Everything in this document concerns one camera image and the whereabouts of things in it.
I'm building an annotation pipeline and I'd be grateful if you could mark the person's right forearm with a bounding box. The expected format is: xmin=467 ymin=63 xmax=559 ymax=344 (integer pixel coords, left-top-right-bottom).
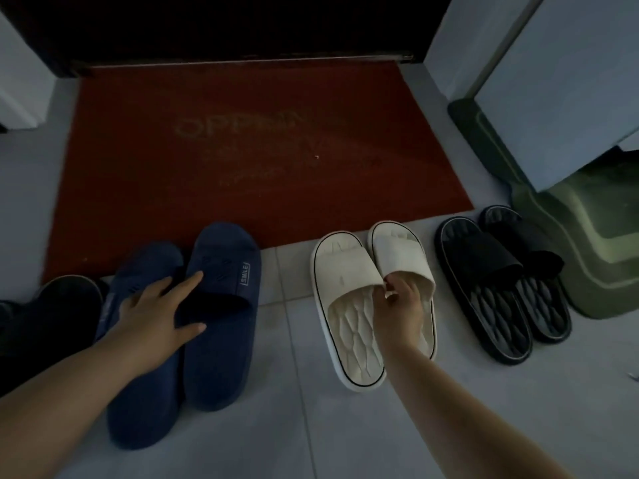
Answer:
xmin=382 ymin=344 xmax=567 ymax=479

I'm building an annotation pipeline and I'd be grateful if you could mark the person's left forearm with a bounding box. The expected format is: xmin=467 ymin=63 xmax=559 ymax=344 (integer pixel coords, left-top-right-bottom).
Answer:
xmin=0 ymin=340 xmax=163 ymax=479

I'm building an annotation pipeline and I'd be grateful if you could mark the dark door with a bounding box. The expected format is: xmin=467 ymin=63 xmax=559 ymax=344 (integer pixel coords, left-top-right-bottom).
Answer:
xmin=0 ymin=0 xmax=452 ymax=79

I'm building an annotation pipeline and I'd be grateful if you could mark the white rubber slipper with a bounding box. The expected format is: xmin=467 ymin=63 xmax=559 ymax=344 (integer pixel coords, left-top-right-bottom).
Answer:
xmin=368 ymin=220 xmax=439 ymax=363
xmin=311 ymin=230 xmax=388 ymax=394

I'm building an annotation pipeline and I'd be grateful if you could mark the black rubber slipper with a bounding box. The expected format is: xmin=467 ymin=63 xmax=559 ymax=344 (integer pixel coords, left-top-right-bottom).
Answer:
xmin=478 ymin=205 xmax=573 ymax=344
xmin=434 ymin=216 xmax=534 ymax=366

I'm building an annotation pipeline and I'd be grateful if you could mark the navy blue slipper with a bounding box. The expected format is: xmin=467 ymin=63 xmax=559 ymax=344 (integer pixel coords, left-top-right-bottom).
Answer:
xmin=96 ymin=241 xmax=186 ymax=451
xmin=180 ymin=223 xmax=263 ymax=412

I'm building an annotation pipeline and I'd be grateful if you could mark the red doormat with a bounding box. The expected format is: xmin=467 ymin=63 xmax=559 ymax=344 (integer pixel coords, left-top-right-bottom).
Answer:
xmin=42 ymin=61 xmax=475 ymax=286

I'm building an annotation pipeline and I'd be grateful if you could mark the person's left hand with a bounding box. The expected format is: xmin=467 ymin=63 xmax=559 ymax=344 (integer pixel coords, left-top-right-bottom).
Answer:
xmin=106 ymin=271 xmax=208 ymax=376

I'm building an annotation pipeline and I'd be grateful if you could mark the green plastic step stool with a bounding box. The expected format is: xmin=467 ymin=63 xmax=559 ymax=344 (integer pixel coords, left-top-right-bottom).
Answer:
xmin=447 ymin=97 xmax=639 ymax=320

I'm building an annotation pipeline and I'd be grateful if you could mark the white cabinet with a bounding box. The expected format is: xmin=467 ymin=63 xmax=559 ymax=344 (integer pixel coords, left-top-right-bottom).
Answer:
xmin=473 ymin=0 xmax=639 ymax=193

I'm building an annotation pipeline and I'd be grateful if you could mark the black shoe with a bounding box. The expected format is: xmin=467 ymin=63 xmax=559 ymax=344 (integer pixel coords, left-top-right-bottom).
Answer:
xmin=0 ymin=274 xmax=107 ymax=397

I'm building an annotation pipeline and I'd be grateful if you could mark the person's right hand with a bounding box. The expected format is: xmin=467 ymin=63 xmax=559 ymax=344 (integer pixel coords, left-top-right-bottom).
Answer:
xmin=375 ymin=272 xmax=436 ymax=356

